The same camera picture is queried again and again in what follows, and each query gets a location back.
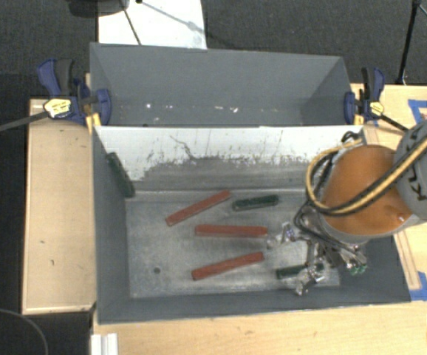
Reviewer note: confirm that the red-brown flat block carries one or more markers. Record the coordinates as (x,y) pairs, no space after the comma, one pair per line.
(198,208)
(231,230)
(228,266)

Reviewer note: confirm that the grey metal bin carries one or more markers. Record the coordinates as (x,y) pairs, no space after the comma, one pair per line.
(206,87)

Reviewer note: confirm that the pale wood flat board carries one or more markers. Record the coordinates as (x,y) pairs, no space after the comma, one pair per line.
(60,216)

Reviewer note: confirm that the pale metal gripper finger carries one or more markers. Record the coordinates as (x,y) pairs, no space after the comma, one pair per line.
(309,277)
(286,235)

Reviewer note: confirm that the dark green flat block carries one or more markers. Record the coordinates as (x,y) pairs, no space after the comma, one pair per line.
(120,176)
(255,202)
(288,272)

